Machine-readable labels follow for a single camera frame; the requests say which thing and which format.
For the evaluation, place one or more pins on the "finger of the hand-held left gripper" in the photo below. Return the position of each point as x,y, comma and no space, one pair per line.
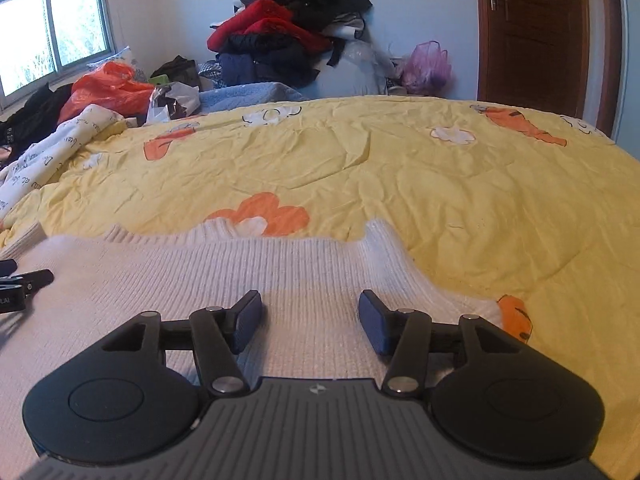
35,279
6,267

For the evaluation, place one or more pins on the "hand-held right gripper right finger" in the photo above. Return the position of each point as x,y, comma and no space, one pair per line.
375,324

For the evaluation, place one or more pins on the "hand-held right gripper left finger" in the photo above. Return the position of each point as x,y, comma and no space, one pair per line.
247,321

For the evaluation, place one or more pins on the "white knit sweater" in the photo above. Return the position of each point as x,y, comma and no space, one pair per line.
150,270

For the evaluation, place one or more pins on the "white printed blanket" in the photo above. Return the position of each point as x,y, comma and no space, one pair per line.
65,140

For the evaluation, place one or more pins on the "yellow printed quilt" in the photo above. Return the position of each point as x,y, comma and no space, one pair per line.
400,185

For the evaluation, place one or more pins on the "black cloth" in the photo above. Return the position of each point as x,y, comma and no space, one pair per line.
35,110

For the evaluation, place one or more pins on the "orange plastic bag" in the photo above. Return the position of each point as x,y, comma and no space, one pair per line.
100,90

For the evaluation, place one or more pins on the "crumpled patterned plastic bag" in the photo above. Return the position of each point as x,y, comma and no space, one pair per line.
172,100

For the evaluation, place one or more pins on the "light blue towel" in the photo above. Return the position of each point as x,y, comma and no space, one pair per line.
240,95

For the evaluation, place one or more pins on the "white patterned pillow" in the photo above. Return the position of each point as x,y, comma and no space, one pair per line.
122,60

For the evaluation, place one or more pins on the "window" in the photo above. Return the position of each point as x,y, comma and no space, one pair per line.
65,30

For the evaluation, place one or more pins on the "black bag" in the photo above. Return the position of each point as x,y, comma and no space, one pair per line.
175,67

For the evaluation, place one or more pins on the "dark navy garment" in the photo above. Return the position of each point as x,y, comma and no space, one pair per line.
260,65

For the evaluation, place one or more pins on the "pink plastic bag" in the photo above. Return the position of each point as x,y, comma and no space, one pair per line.
425,67

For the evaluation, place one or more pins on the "clear plastic bag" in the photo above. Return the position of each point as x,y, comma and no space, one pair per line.
360,57

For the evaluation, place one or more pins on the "red garment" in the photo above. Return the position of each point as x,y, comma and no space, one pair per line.
260,20

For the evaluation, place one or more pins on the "brown wooden door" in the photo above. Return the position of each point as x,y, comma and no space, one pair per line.
540,35

